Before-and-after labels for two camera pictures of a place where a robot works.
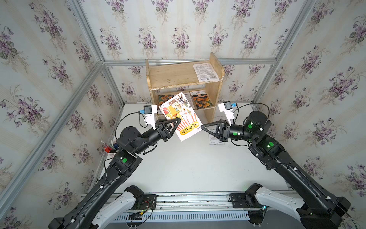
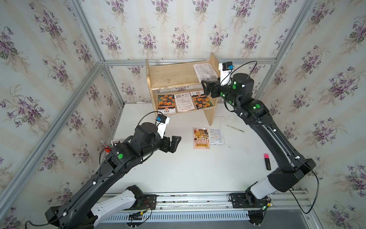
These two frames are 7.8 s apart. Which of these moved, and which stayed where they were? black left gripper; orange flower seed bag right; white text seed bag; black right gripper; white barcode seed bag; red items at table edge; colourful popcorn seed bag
Moved: colourful popcorn seed bag; black left gripper; black right gripper
Stayed: orange flower seed bag right; red items at table edge; white barcode seed bag; white text seed bag
